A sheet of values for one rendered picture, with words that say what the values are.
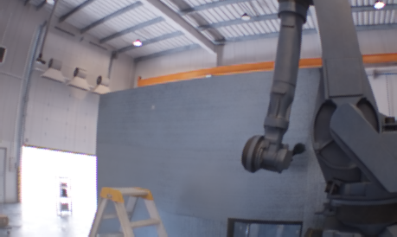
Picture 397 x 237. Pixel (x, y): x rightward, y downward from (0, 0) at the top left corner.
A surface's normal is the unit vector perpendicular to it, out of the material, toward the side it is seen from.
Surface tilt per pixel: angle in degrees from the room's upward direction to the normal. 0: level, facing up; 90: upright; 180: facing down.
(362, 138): 90
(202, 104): 90
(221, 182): 90
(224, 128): 90
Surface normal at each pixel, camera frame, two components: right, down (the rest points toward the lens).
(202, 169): -0.49, -0.19
